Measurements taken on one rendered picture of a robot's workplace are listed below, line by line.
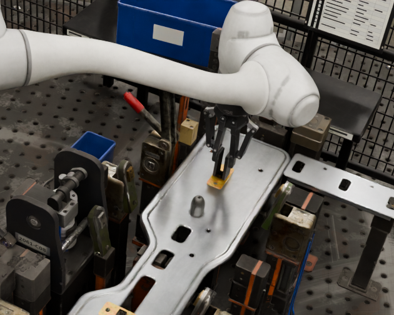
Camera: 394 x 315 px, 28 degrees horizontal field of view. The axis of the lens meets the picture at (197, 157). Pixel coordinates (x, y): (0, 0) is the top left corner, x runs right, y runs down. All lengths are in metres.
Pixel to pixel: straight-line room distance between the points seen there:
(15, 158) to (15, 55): 0.99
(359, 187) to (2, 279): 0.89
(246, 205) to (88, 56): 0.58
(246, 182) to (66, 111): 0.83
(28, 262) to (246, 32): 0.61
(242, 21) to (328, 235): 0.86
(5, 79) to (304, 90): 0.53
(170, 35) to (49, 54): 0.80
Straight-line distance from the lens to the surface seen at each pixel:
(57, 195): 1.51
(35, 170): 2.29
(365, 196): 1.91
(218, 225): 1.74
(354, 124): 2.08
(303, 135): 1.99
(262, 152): 1.96
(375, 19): 2.13
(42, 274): 1.53
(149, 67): 1.43
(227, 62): 1.59
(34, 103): 2.54
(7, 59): 1.36
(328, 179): 1.93
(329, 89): 2.18
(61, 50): 1.41
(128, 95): 1.83
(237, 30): 1.56
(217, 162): 1.80
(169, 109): 1.78
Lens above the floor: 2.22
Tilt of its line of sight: 40 degrees down
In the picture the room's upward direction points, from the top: 9 degrees clockwise
